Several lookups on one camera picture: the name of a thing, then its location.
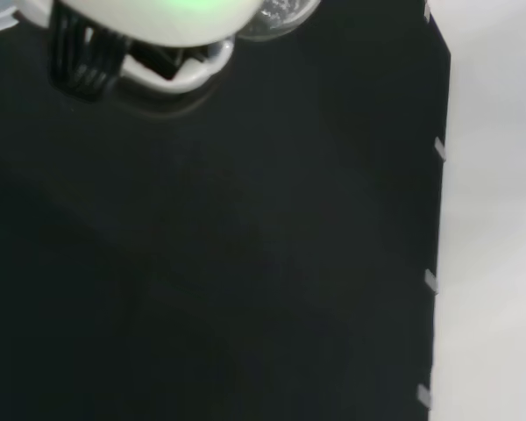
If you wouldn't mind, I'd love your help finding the black bench cloth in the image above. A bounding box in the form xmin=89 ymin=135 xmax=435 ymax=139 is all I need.
xmin=0 ymin=0 xmax=452 ymax=421

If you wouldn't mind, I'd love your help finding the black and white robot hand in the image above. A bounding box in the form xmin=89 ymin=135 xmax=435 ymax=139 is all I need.
xmin=47 ymin=0 xmax=268 ymax=103

